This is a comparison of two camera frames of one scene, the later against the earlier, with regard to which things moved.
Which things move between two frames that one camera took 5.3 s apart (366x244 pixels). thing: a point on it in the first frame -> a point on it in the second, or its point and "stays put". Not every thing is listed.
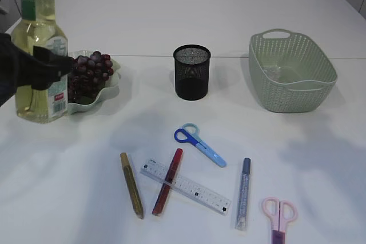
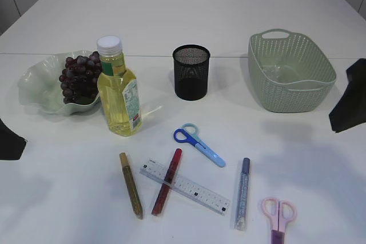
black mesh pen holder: x=191 y=71 stays put
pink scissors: x=279 y=213 stays put
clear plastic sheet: x=273 y=72 stays put
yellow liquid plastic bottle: x=37 y=26 -> x=118 y=89
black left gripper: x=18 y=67 -> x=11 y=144
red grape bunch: x=88 y=77 stays put
